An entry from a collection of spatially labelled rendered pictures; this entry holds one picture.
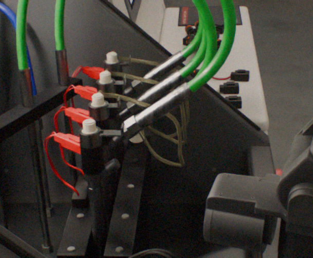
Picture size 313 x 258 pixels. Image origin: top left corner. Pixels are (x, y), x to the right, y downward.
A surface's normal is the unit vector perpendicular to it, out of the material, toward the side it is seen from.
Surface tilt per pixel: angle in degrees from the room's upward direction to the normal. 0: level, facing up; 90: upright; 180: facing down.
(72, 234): 0
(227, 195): 10
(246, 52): 0
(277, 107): 0
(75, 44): 90
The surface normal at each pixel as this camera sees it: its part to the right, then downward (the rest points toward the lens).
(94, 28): -0.06, 0.45
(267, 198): -0.06, -0.80
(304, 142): -0.48, -0.78
